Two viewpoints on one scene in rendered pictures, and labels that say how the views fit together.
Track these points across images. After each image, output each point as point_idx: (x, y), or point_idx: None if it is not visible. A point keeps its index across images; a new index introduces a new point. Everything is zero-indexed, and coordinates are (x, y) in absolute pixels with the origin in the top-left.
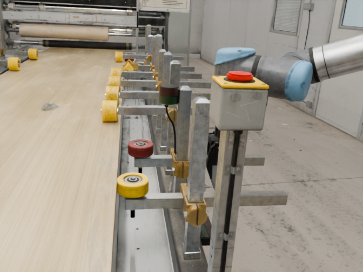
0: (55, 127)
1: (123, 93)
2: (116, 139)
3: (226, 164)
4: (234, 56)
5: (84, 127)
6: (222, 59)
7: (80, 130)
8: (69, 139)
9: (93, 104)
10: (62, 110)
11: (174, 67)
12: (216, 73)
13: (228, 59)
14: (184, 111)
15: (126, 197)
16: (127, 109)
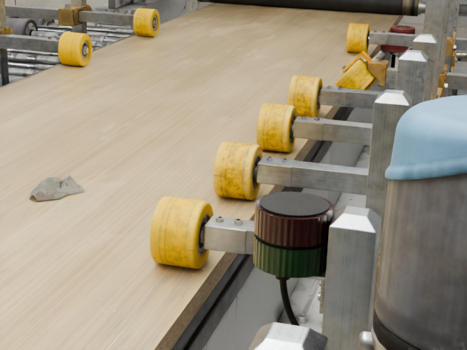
0: (11, 265)
1: (269, 169)
2: (145, 346)
3: None
4: (459, 155)
5: (89, 279)
6: (406, 162)
7: (68, 291)
8: (7, 323)
9: (180, 193)
10: (79, 206)
11: (385, 114)
12: (387, 220)
13: (428, 164)
14: (345, 309)
15: None
16: (231, 236)
